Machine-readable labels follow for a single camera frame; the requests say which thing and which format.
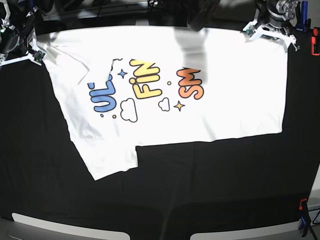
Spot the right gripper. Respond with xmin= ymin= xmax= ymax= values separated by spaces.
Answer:
xmin=0 ymin=22 xmax=35 ymax=58

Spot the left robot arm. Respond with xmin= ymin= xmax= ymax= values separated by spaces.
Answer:
xmin=252 ymin=0 xmax=300 ymax=36

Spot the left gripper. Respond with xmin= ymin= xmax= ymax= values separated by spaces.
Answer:
xmin=253 ymin=14 xmax=295 ymax=31

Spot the white printed t-shirt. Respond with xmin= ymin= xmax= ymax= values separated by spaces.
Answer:
xmin=37 ymin=25 xmax=288 ymax=180

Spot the blue clamp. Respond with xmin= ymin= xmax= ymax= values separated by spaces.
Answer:
xmin=298 ymin=198 xmax=311 ymax=237
xmin=295 ymin=0 xmax=311 ymax=33

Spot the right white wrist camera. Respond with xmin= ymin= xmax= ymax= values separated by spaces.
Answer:
xmin=0 ymin=35 xmax=46 ymax=67

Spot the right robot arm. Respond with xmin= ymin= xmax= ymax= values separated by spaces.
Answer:
xmin=0 ymin=0 xmax=44 ymax=66

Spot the black table cloth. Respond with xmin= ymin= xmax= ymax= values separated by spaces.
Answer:
xmin=0 ymin=32 xmax=320 ymax=240

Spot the right orange black clamp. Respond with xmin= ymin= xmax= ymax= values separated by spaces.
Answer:
xmin=311 ymin=27 xmax=320 ymax=56

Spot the front right blue clamp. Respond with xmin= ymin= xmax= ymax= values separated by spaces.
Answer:
xmin=298 ymin=198 xmax=311 ymax=237

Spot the black red cable bundle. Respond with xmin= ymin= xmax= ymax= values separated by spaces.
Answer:
xmin=186 ymin=0 xmax=219 ymax=32

